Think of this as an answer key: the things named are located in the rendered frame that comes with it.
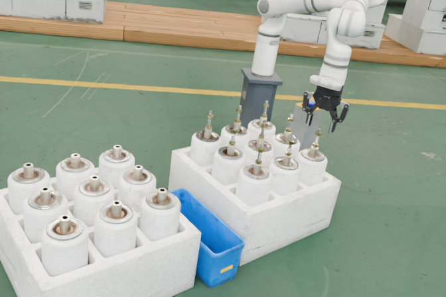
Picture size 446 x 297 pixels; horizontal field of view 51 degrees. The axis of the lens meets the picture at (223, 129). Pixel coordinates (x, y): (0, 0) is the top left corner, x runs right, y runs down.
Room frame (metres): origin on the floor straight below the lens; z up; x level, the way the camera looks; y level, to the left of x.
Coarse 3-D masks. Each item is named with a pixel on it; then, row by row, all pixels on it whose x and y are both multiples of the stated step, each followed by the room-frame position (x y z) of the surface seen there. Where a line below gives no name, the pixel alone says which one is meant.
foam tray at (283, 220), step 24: (192, 168) 1.25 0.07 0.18; (192, 192) 1.23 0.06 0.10; (216, 192) 1.15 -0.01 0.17; (312, 192) 1.21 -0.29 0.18; (336, 192) 1.29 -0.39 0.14; (240, 216) 1.07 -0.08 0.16; (264, 216) 1.08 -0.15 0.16; (288, 216) 1.15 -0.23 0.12; (312, 216) 1.23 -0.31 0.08; (264, 240) 1.10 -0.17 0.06; (288, 240) 1.17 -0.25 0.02; (240, 264) 1.04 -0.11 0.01
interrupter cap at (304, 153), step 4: (304, 152) 1.31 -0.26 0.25; (308, 152) 1.32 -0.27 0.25; (320, 152) 1.33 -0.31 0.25; (304, 156) 1.28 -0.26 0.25; (308, 156) 1.29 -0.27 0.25; (316, 156) 1.30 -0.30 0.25; (320, 156) 1.30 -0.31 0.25; (324, 156) 1.30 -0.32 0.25; (312, 160) 1.27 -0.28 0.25; (316, 160) 1.27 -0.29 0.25; (320, 160) 1.27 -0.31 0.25
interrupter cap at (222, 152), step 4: (220, 148) 1.25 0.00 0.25; (224, 148) 1.26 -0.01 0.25; (236, 148) 1.27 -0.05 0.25; (220, 152) 1.23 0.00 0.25; (224, 152) 1.24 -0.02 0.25; (236, 152) 1.25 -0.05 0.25; (240, 152) 1.25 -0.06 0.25; (224, 156) 1.21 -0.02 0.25; (228, 156) 1.21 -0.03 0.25; (232, 156) 1.21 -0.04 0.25; (236, 156) 1.22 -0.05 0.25; (240, 156) 1.22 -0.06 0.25
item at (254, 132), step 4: (248, 124) 1.49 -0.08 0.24; (248, 128) 1.47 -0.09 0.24; (252, 128) 1.45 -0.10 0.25; (256, 128) 1.45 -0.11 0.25; (272, 128) 1.47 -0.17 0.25; (252, 132) 1.45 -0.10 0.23; (256, 132) 1.44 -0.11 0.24; (260, 132) 1.44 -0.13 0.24; (264, 132) 1.44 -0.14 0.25; (268, 132) 1.44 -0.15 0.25; (272, 132) 1.45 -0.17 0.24; (252, 136) 1.45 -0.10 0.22; (256, 136) 1.44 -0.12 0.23; (264, 136) 1.44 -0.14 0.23; (268, 136) 1.44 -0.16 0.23; (272, 136) 1.46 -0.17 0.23; (268, 140) 1.44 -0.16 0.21
